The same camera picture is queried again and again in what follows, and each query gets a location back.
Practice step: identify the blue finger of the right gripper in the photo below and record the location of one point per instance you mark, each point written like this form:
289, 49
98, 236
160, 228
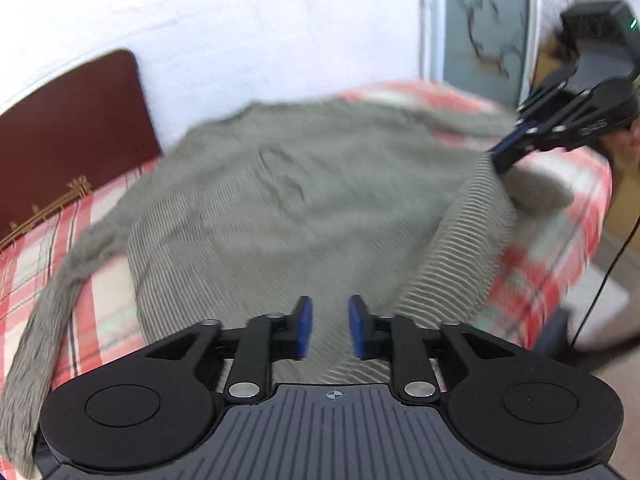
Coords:
513, 147

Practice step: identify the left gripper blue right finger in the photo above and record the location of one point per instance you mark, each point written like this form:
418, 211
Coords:
402, 344

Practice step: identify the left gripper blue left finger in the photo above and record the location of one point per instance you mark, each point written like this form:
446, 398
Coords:
266, 339

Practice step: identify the green striped checked shirt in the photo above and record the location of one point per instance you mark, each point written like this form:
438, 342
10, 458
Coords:
326, 199

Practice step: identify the person's right hand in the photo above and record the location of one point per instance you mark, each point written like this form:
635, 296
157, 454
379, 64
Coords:
624, 146

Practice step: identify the red plaid bed sheet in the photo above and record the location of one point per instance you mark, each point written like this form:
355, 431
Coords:
546, 254

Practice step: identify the dark brown wooden board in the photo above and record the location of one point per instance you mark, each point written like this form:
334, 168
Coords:
71, 136

